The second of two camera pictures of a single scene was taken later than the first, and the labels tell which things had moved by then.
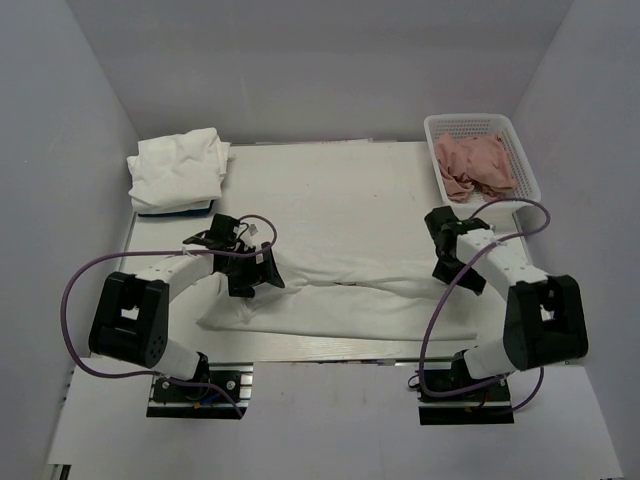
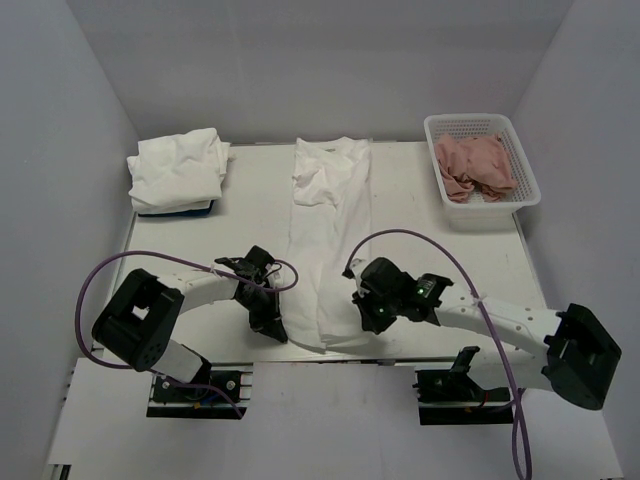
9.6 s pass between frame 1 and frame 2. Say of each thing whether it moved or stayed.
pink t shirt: stayed
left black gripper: moved
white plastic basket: stayed
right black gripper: moved
